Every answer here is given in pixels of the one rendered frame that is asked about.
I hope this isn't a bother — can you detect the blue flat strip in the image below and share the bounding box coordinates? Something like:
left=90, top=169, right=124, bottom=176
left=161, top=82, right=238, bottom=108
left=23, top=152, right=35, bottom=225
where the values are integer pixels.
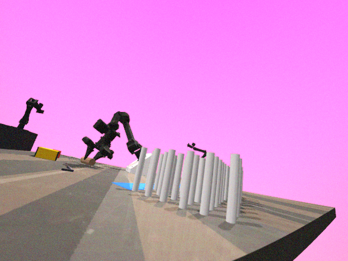
left=113, top=183, right=145, bottom=190

